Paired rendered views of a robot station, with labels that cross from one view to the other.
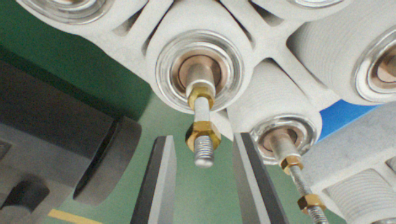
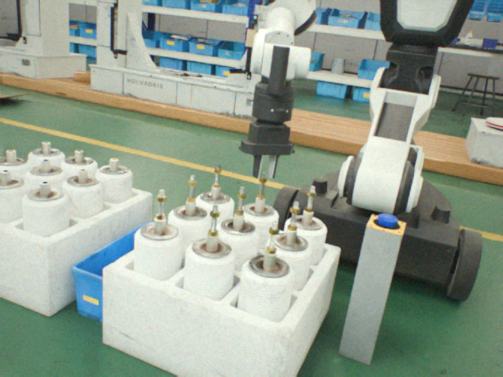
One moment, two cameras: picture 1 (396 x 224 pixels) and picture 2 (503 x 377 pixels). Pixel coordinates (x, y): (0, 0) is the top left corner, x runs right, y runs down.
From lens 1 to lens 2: 94 cm
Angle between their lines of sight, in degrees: 38
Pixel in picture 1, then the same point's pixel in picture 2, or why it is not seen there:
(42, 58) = (342, 275)
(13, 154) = (328, 203)
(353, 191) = (128, 191)
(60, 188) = (305, 191)
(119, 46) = not seen: hidden behind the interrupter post
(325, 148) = (134, 221)
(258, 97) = (227, 213)
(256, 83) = not seen: hidden behind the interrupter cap
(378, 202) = (122, 182)
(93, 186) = (289, 194)
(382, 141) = (115, 218)
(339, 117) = (129, 240)
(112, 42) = not seen: hidden behind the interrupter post
